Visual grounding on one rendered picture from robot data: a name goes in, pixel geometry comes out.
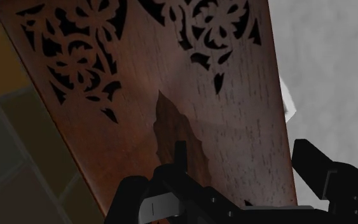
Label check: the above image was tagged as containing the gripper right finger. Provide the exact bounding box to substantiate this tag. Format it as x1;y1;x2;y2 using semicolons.
291;138;358;224

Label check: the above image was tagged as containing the carved brown wooden table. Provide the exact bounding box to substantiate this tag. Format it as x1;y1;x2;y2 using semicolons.
0;0;298;218

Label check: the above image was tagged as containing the white rounded object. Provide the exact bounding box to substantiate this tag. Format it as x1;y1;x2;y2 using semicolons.
279;77;298;123

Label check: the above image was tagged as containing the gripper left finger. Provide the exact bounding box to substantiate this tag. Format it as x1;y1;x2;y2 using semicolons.
104;141;245;224

